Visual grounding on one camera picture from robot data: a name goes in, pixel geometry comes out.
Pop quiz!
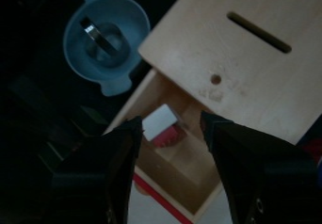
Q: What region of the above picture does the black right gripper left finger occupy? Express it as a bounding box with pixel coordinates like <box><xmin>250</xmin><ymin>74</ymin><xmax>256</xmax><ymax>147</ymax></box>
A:
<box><xmin>50</xmin><ymin>115</ymin><xmax>145</xmax><ymax>224</ymax></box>

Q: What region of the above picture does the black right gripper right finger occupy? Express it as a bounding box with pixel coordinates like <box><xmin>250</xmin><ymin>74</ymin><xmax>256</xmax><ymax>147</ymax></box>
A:
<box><xmin>200</xmin><ymin>110</ymin><xmax>322</xmax><ymax>224</ymax></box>

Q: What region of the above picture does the wooden drawer with red trim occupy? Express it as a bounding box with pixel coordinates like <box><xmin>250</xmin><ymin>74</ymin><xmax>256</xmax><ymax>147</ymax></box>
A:
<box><xmin>102</xmin><ymin>68</ymin><xmax>225</xmax><ymax>224</ymax></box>

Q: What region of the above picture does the red and white block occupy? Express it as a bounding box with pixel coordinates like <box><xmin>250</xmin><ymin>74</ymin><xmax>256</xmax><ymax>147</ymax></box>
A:
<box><xmin>141</xmin><ymin>104</ymin><xmax>189</xmax><ymax>149</ymax></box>

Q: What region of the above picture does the wooden box with slot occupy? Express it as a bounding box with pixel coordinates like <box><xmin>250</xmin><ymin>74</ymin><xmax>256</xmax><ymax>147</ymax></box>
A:
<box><xmin>138</xmin><ymin>0</ymin><xmax>322</xmax><ymax>146</ymax></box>

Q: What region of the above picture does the blue toy pot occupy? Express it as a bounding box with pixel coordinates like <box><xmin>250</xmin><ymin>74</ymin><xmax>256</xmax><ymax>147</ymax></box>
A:
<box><xmin>62</xmin><ymin>0</ymin><xmax>153</xmax><ymax>97</ymax></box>

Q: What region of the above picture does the shiny metal strip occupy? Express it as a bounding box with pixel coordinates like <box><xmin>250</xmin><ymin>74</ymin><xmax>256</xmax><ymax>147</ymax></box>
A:
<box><xmin>78</xmin><ymin>16</ymin><xmax>121</xmax><ymax>57</ymax></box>

